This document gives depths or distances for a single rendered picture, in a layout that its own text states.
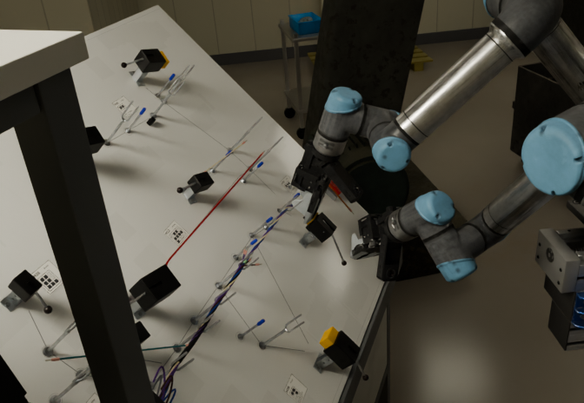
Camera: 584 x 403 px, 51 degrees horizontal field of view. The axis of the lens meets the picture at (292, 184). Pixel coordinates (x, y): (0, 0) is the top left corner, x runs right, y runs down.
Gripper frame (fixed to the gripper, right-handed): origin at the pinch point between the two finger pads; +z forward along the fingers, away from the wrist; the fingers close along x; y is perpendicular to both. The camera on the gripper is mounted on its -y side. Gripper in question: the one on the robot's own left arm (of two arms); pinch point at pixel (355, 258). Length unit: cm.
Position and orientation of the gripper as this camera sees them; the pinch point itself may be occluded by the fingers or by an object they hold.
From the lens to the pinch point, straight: 159.0
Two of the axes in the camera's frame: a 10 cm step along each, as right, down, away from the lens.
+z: -4.4, 3.6, 8.2
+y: -1.0, -9.3, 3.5
